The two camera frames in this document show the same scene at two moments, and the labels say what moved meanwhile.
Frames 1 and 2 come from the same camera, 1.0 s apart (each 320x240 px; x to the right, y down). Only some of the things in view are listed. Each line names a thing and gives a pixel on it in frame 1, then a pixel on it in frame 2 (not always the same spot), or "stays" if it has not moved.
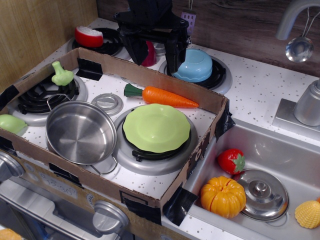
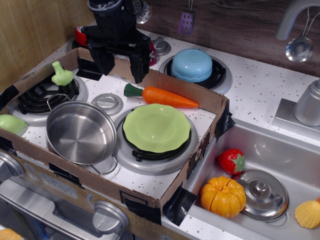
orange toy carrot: [158, 95] stays
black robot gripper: [153, 19] → [117, 31]
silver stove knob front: [108, 218] stays
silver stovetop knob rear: [160, 49] stays
